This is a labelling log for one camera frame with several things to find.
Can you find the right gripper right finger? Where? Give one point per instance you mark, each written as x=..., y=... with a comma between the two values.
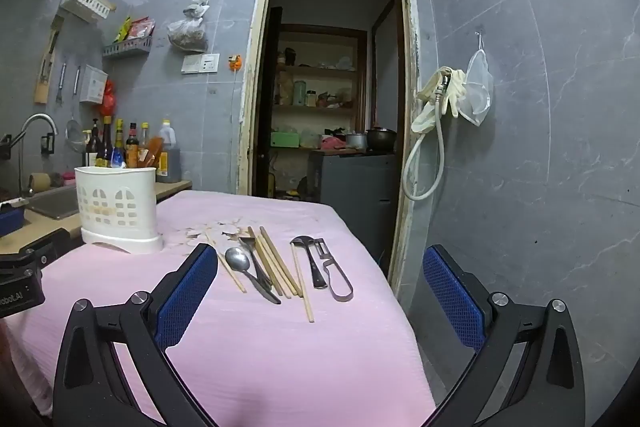
x=548, y=387

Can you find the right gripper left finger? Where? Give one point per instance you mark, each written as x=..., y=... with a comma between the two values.
x=90, y=386

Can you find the pale wooden chopstick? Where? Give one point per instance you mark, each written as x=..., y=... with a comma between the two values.
x=225, y=264

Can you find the brown bamboo chopstick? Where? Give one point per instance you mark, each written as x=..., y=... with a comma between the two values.
x=269, y=266
x=282, y=265

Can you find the steel sink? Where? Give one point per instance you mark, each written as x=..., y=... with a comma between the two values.
x=57, y=203

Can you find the chrome faucet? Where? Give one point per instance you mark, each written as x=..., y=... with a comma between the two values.
x=38, y=128

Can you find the dark sauce bottle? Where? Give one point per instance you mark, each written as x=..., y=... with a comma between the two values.
x=104, y=156

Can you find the orange snack bag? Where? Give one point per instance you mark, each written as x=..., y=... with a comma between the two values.
x=149, y=155

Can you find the large soy sauce jug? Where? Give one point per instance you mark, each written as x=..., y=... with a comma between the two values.
x=169, y=164

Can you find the steel spoon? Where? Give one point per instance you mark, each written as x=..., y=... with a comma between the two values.
x=239, y=261

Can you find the pink floral tablecloth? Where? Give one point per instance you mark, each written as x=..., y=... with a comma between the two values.
x=307, y=362

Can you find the small black ladle spoon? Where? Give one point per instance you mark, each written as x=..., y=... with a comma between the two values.
x=306, y=242

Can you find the dark cabinet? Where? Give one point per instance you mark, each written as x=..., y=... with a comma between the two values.
x=362, y=189

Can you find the cream rubber gloves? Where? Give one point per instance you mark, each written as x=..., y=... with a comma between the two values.
x=444, y=92

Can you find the hanging plastic bag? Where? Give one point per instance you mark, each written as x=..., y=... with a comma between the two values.
x=189, y=34

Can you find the black pot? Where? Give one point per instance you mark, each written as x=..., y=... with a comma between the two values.
x=381, y=141

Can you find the green box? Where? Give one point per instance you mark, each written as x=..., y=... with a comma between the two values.
x=284, y=139

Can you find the mesh strainer bag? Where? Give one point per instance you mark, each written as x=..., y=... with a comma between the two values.
x=479, y=86

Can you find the wooden shelf unit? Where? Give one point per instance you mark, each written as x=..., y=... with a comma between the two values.
x=320, y=93

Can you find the dark handled fork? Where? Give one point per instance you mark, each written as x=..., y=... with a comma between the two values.
x=249, y=244

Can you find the grey wall shelf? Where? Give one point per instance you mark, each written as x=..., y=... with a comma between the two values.
x=128, y=47

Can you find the wall switch panel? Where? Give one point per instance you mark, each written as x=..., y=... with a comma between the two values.
x=200, y=64

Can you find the white wall basket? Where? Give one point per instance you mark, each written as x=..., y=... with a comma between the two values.
x=88, y=10

